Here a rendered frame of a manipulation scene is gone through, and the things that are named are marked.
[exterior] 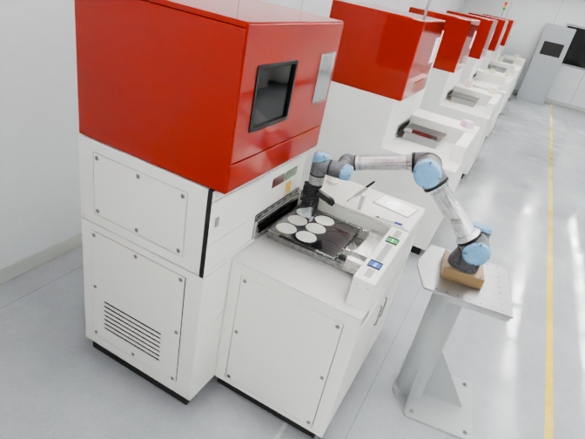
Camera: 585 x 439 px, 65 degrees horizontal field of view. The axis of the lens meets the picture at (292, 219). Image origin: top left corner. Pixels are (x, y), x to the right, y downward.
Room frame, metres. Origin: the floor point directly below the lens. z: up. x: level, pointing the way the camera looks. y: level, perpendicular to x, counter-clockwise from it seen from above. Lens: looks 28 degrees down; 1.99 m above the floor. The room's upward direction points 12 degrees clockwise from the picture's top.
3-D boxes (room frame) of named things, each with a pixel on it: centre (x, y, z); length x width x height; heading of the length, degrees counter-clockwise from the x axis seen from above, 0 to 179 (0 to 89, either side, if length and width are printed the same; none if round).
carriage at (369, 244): (1.91, -0.37, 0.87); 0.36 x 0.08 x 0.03; 158
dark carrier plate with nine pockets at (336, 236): (1.99, -0.12, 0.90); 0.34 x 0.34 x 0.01; 68
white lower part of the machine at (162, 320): (2.03, 0.48, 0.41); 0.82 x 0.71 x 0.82; 158
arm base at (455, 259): (1.98, -0.86, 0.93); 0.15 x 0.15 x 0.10
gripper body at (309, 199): (2.04, -0.06, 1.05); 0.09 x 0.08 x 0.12; 99
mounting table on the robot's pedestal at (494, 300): (1.98, -0.89, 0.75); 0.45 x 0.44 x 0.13; 77
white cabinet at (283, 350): (2.03, -0.25, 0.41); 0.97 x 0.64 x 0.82; 158
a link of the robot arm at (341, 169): (2.04, -0.17, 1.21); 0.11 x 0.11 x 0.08; 77
